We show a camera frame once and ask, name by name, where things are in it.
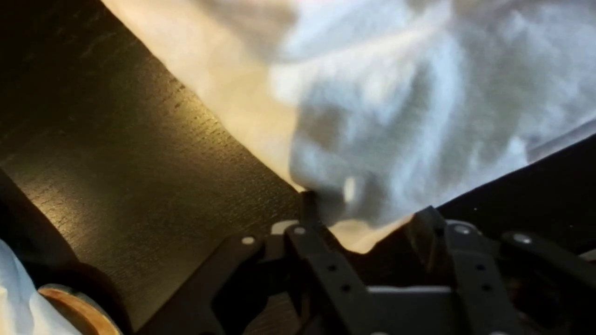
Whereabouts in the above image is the wooden spoon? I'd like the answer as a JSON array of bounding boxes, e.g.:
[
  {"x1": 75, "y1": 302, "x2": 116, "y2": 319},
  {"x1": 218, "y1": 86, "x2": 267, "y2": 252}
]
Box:
[{"x1": 40, "y1": 285, "x2": 123, "y2": 335}]

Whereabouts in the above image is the large white cloth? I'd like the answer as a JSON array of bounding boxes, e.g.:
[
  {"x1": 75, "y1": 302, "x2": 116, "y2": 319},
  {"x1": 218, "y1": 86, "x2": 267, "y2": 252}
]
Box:
[{"x1": 103, "y1": 0, "x2": 596, "y2": 253}]

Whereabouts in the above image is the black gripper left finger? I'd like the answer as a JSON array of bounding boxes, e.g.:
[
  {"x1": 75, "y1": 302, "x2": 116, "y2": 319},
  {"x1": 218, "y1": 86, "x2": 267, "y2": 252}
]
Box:
[{"x1": 286, "y1": 192, "x2": 399, "y2": 335}]

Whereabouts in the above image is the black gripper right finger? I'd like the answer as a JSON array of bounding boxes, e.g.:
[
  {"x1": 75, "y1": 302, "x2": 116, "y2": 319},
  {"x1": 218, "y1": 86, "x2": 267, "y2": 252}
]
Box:
[{"x1": 412, "y1": 209, "x2": 526, "y2": 335}]

